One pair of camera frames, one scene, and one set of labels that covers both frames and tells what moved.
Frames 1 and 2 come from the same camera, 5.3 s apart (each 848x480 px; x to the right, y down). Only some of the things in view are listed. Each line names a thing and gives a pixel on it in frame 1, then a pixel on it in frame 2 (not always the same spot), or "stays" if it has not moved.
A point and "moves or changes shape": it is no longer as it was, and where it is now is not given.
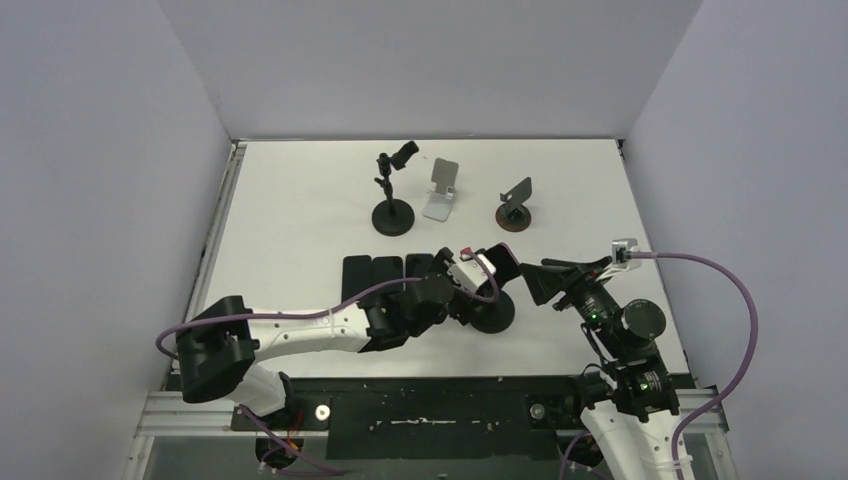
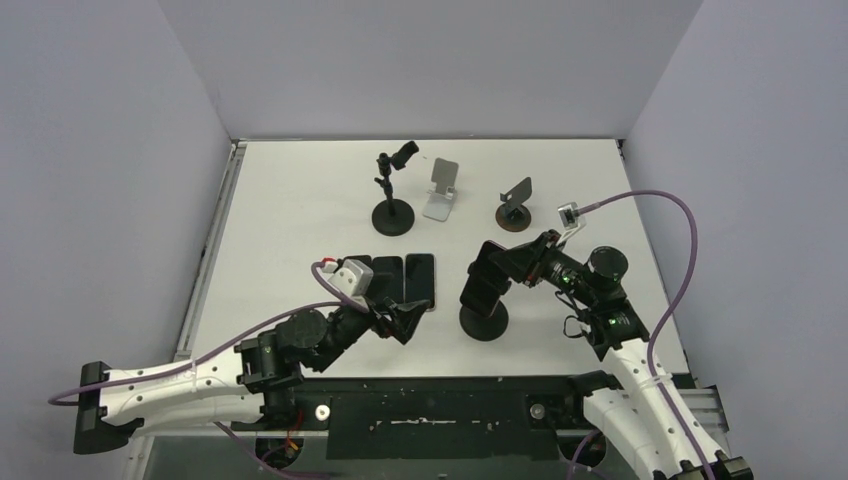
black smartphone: [386, 268] stays
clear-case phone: [416, 264] stays
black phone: [356, 275] moves or changes shape
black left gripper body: [462, 305] to [382, 325]
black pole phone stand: [393, 217] stays
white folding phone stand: [440, 199] stays
